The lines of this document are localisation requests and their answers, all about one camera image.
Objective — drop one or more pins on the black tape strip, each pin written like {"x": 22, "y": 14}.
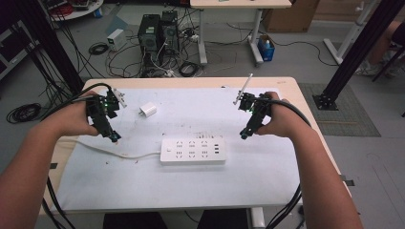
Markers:
{"x": 53, "y": 165}
{"x": 348, "y": 182}

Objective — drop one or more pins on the white desk with legs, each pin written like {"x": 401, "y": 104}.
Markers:
{"x": 238, "y": 3}

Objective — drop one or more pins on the person's right hand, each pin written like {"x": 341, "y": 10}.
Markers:
{"x": 283, "y": 122}

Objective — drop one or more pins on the white metal stand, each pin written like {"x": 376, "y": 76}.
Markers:
{"x": 348, "y": 36}

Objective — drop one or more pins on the white power strip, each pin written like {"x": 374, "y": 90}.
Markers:
{"x": 192, "y": 150}

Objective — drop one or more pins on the white table mat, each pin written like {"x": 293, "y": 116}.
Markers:
{"x": 178, "y": 187}

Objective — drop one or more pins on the grey floor mat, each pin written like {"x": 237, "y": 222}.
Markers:
{"x": 347, "y": 117}

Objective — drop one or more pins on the white charger plug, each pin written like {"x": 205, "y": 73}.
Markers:
{"x": 148, "y": 110}

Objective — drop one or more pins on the person's left hand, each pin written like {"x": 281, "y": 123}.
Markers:
{"x": 71, "y": 119}

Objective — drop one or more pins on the black computer tower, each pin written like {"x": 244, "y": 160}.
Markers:
{"x": 170, "y": 30}
{"x": 149, "y": 35}

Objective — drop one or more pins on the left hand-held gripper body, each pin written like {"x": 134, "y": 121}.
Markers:
{"x": 101, "y": 114}

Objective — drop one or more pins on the black metal frame post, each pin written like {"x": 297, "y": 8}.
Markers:
{"x": 361, "y": 52}
{"x": 52, "y": 41}

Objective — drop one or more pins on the round white table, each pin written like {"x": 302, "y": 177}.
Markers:
{"x": 76, "y": 8}

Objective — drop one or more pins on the small white box device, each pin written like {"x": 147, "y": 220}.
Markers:
{"x": 115, "y": 39}

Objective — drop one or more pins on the blue box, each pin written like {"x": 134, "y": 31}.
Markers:
{"x": 266, "y": 48}

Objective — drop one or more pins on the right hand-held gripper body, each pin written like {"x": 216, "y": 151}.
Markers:
{"x": 258, "y": 109}

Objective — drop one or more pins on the white table leg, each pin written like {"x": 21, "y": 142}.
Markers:
{"x": 256, "y": 218}

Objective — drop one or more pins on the brown cardboard box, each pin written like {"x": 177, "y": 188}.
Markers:
{"x": 291, "y": 16}

